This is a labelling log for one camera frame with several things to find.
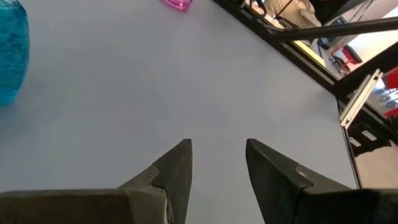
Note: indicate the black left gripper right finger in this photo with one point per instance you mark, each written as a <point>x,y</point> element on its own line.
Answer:
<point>311,205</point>

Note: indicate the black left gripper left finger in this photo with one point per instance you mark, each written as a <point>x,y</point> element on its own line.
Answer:
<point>93,208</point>

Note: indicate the blue patterned glass vase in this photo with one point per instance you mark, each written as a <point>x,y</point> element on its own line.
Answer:
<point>12,53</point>

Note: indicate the pink ribbed glass vase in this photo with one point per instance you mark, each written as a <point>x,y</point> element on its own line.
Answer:
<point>178,3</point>

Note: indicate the silver aluminium profile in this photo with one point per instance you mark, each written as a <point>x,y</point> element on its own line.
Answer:
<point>360,99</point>

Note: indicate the red chair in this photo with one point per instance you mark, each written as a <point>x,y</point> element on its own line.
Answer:
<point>349,56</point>

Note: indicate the black table frame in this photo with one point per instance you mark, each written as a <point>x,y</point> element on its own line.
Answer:
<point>311,67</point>

